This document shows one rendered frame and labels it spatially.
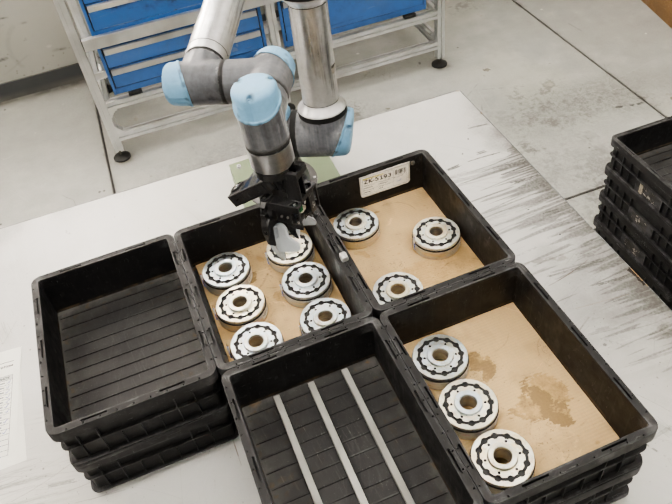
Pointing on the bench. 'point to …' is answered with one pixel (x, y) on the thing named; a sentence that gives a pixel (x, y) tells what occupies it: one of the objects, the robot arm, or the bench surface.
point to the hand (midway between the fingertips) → (286, 243)
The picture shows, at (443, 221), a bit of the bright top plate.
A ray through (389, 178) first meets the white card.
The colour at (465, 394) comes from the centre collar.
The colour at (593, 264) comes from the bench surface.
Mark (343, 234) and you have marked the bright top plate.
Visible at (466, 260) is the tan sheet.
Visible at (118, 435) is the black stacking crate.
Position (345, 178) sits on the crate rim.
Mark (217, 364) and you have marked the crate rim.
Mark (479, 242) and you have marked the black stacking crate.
